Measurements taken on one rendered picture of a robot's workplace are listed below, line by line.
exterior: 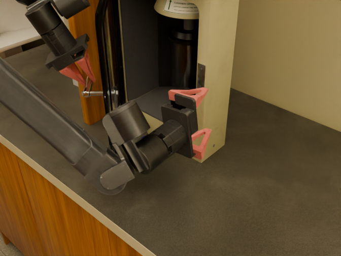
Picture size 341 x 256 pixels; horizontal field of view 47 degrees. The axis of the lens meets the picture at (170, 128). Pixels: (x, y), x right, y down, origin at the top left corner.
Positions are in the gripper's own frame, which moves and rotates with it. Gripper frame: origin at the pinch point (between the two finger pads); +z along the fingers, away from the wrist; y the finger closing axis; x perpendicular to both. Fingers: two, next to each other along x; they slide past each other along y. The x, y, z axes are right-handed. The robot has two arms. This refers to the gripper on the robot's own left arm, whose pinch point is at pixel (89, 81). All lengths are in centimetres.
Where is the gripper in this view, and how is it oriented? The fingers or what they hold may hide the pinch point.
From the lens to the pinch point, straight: 94.6
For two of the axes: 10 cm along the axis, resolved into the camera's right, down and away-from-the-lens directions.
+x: 0.9, 5.5, -8.3
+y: -8.9, 4.2, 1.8
